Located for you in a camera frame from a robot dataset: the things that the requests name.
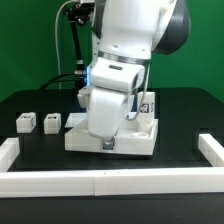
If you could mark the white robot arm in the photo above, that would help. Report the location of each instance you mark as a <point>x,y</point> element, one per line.
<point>132,30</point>

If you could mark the white U-shaped fence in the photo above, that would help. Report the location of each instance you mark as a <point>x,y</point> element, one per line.
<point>113,182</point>

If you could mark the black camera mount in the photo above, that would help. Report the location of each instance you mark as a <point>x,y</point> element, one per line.
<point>79,11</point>

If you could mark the white marker sheet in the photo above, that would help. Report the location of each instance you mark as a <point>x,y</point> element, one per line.
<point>74,119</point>

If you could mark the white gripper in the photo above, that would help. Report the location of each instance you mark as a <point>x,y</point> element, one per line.
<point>109,97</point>

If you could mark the white square table top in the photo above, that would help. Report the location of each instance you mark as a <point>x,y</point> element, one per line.
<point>128,141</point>

